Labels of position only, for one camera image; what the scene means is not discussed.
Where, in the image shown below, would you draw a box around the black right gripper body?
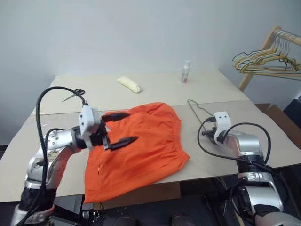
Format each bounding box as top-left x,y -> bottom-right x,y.
209,127 -> 219,144

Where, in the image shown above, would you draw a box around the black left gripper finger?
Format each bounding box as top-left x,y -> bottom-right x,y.
101,112 -> 131,123
109,136 -> 138,152

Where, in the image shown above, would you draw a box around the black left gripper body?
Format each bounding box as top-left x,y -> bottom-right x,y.
90,119 -> 111,152

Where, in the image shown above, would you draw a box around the grey wire hanger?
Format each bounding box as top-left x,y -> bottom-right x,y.
187,99 -> 215,134

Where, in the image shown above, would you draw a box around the orange shorts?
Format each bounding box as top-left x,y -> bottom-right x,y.
83,102 -> 191,204

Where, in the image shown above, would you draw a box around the rolled pale yellow cloth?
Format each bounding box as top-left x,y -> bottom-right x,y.
117,75 -> 143,94

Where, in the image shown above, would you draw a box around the wooden clothes rack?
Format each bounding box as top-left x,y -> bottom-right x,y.
238,26 -> 301,91

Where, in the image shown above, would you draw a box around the small clear bottle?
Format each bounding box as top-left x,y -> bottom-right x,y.
180,60 -> 191,83

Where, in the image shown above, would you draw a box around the brown cardboard box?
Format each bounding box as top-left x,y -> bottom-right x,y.
254,103 -> 301,169

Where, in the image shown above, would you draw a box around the black box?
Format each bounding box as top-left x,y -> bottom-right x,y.
53,194 -> 86,215

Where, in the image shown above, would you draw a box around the black object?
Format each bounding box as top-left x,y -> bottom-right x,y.
283,93 -> 301,115

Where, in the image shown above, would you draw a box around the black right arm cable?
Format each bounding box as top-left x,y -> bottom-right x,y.
197,116 -> 273,170

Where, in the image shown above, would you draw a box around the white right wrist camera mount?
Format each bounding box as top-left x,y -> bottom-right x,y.
213,111 -> 232,145

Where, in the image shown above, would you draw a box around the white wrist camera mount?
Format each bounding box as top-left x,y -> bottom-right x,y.
213,111 -> 232,145
78,105 -> 101,149

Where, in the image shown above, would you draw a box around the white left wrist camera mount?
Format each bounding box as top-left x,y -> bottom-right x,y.
78,105 -> 101,149

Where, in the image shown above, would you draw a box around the black-handled scissors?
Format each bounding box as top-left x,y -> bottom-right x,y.
61,88 -> 86,103

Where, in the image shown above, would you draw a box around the yellow wire hanger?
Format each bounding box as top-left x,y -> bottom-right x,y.
237,35 -> 301,78

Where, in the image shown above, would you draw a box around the cream wire hanger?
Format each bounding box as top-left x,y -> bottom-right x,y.
232,30 -> 301,71

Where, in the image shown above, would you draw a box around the dark wire hanger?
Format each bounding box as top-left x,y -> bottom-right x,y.
232,52 -> 301,82

